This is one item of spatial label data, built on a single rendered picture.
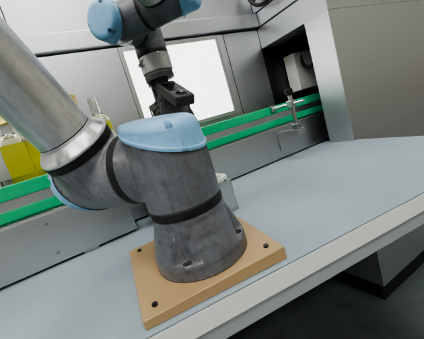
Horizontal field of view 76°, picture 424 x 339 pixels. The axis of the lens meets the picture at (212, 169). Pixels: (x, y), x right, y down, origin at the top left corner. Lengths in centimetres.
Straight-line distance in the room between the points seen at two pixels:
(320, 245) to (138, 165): 29
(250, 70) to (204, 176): 103
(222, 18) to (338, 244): 109
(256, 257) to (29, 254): 54
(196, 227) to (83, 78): 78
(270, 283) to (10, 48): 44
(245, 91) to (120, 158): 99
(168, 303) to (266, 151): 80
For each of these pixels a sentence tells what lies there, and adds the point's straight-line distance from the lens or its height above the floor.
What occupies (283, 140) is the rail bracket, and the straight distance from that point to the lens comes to 113.
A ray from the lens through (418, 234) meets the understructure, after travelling 165.
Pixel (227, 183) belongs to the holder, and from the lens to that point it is 66.
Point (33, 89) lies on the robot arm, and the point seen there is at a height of 107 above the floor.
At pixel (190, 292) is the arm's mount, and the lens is 40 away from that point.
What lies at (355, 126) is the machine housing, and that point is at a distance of 121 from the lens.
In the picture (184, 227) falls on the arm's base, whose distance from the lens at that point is 38.
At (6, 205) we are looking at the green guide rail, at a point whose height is 92.
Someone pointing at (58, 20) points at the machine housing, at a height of 144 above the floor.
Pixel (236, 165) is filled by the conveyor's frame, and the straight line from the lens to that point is 100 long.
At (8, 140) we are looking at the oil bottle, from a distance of 88.
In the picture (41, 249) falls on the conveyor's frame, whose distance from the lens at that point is 77.
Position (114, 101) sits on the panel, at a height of 114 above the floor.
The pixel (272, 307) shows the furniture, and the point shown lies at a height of 66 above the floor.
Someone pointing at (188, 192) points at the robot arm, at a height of 89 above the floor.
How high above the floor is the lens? 97
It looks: 9 degrees down
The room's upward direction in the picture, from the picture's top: 17 degrees counter-clockwise
